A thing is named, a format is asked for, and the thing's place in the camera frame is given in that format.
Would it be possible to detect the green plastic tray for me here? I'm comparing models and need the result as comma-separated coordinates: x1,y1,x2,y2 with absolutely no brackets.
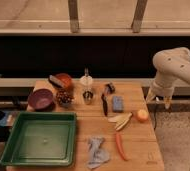
0,112,77,167

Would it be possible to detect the yellow banana peel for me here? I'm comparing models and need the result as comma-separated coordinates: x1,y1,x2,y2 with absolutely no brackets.
108,113,133,131

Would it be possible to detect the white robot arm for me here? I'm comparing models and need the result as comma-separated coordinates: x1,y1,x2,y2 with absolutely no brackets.
146,47,190,109

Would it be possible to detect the grey brush block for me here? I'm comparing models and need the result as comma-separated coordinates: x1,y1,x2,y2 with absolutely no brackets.
49,75,64,88

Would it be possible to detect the orange bowl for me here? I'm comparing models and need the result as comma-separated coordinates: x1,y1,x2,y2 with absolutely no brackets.
55,73,73,90

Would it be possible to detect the orange carrot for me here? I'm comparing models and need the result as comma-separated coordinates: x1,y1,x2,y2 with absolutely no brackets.
115,132,128,161

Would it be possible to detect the black handled knife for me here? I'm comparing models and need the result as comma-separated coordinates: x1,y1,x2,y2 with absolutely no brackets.
101,94,108,117

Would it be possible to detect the small metal cup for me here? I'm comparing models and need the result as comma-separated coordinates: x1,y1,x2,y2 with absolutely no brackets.
83,90,94,105

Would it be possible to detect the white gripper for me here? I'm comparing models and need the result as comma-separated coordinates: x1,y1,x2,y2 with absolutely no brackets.
146,80,174,109

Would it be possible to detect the wooden table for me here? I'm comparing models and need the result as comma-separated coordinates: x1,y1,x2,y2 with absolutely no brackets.
6,80,164,171

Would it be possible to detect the clear glass bottle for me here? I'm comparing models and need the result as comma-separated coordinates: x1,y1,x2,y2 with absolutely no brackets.
80,68,93,90

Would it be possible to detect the crumpled grey cloth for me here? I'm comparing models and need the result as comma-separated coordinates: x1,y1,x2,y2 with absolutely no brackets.
87,137,110,170

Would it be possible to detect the orange apple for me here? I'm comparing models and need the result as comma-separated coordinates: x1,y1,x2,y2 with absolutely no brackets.
136,109,149,122

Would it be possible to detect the small dark object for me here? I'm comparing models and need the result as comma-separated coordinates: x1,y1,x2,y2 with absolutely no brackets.
105,83,115,94

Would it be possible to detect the purple bowl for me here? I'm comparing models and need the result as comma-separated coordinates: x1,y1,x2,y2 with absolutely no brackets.
27,88,53,111

